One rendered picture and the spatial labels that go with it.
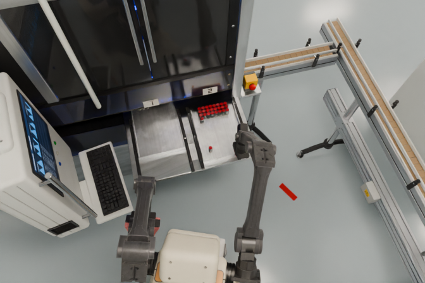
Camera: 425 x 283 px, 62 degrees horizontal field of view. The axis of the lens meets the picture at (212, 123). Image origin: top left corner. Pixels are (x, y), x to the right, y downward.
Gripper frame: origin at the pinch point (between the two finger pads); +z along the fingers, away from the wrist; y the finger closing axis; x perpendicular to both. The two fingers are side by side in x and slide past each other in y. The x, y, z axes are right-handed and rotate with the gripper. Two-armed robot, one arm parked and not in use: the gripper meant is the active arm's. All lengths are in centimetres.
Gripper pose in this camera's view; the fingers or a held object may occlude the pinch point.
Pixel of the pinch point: (240, 155)
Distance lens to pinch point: 195.2
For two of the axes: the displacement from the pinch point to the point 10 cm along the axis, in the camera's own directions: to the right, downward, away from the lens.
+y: -2.5, -8.6, 4.5
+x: -9.7, 2.2, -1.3
